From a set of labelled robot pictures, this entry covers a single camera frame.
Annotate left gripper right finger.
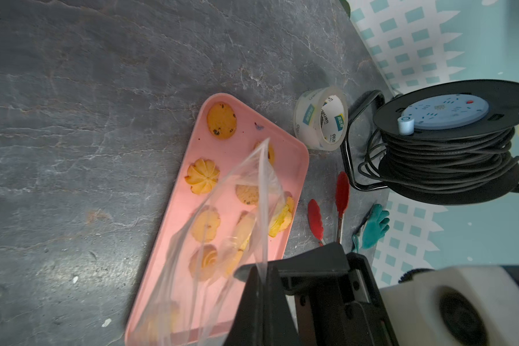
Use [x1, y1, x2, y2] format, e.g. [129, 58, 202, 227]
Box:
[234, 241, 401, 346]

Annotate clear resealable bag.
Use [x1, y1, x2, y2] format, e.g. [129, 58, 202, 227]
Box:
[125, 141, 285, 345]

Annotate pink tray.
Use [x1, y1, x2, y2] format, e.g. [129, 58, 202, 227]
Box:
[125, 93, 309, 345]

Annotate clear tape roll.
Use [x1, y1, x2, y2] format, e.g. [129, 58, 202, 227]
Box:
[294, 86, 348, 151]

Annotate chocolate chip cookie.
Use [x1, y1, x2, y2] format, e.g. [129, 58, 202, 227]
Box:
[206, 102, 237, 140]

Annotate green rubber glove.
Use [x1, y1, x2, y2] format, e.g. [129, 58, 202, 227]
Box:
[352, 203, 390, 253]

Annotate flower shaped cookie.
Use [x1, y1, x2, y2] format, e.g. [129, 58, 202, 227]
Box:
[185, 159, 220, 195]

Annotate black cable reel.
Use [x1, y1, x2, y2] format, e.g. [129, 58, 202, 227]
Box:
[340, 79, 519, 206]

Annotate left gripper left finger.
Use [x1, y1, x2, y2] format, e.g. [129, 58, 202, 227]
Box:
[223, 265, 301, 345]

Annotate red kitchen tongs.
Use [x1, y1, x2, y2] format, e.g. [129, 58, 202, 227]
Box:
[307, 172, 350, 246]

